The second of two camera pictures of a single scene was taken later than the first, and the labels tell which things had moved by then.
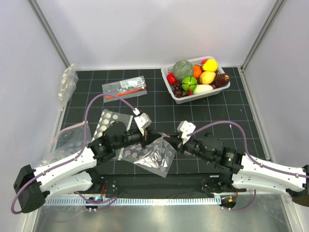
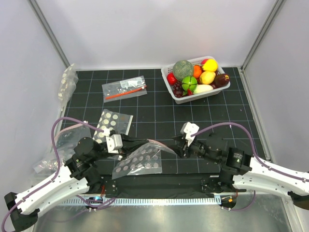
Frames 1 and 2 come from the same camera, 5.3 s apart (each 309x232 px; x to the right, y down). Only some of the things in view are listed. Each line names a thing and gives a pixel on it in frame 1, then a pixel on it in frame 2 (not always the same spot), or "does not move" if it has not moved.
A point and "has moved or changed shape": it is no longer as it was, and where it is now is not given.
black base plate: x=171 y=186 does not move
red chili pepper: x=189 y=92 does not move
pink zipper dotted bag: x=157 y=156 has moved or changed shape
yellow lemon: x=207 y=77 does not move
